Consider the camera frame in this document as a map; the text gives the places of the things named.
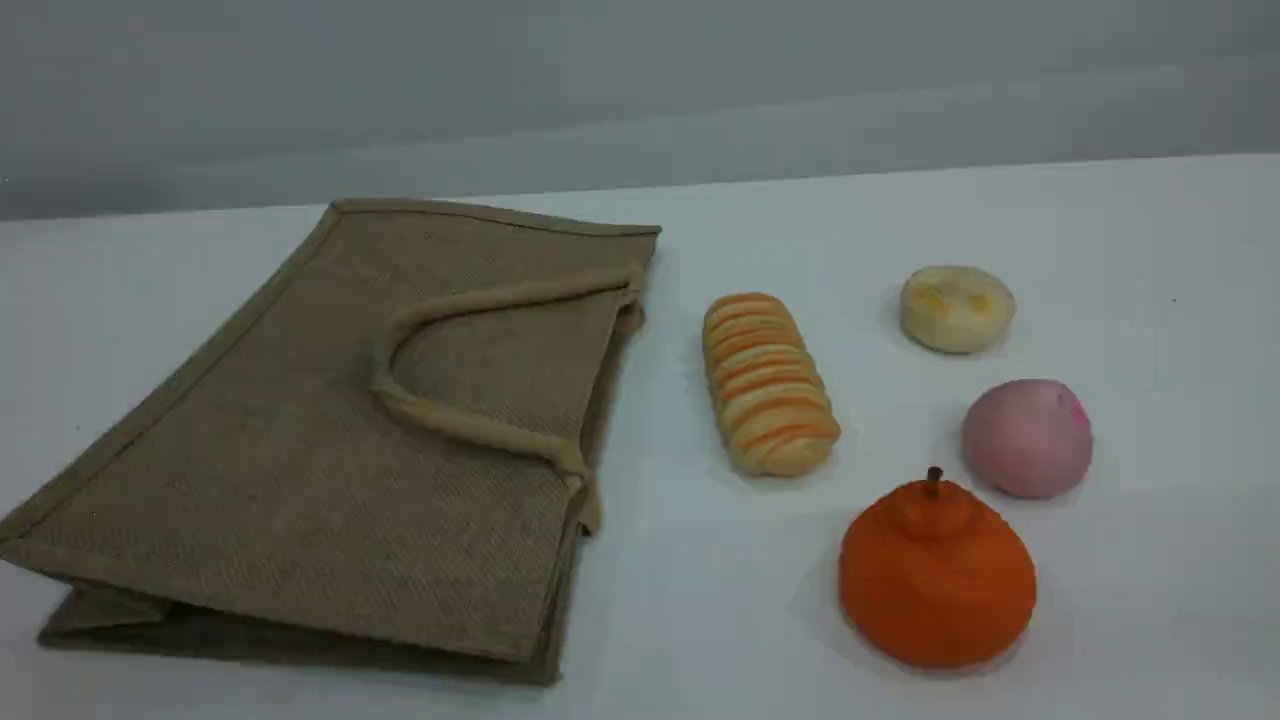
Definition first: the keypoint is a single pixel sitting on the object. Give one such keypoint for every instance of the round pale yellow pastry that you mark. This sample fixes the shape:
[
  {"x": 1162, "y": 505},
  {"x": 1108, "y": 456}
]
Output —
[{"x": 957, "y": 310}]

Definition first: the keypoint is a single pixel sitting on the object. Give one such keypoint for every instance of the brown jute tote bag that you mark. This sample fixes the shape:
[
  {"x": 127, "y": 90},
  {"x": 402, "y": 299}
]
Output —
[{"x": 300, "y": 450}]

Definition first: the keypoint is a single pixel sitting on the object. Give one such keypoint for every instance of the orange with stem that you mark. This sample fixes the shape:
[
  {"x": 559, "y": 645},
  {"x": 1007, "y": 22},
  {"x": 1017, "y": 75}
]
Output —
[{"x": 935, "y": 580}]

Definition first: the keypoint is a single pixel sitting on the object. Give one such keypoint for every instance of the striped orange bread loaf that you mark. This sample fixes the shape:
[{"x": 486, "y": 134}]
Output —
[{"x": 768, "y": 385}]

